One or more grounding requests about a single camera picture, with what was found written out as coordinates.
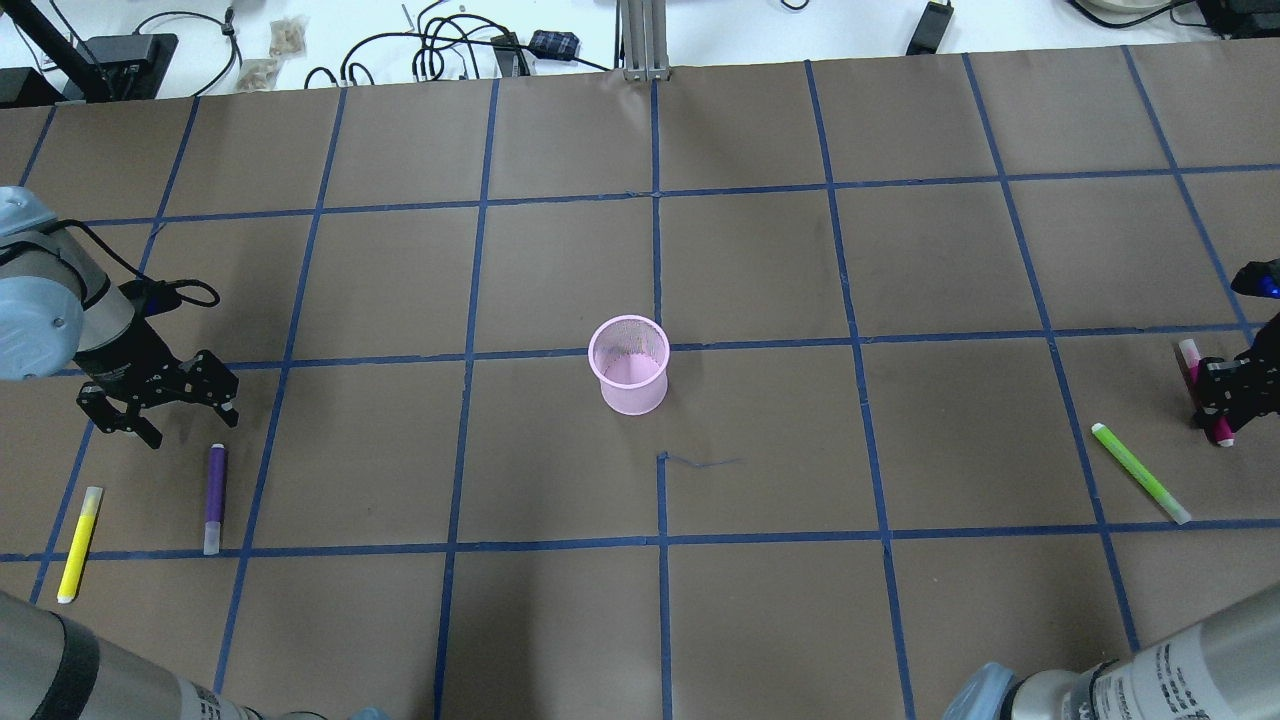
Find pink mesh cup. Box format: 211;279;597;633
588;315;671;416

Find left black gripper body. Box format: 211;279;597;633
76;318;206;415

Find yellow highlighter pen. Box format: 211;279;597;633
56;486;104;605

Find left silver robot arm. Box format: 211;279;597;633
1;186;259;719

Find black power adapter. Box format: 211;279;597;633
905;1;954;56

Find pink highlighter pen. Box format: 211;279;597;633
1178;338;1235;448

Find snack bag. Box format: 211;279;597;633
268;15;307;59
236;56;280;94

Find aluminium frame post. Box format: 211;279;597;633
614;1;671;82

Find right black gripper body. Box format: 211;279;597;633
1240;314;1279;421

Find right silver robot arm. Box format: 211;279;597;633
945;320;1279;719

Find purple highlighter pen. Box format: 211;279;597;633
202;443;227;556

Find blue usb hub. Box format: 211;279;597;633
527;29;581;61

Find green highlighter pen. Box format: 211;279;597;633
1091;421;1193;525

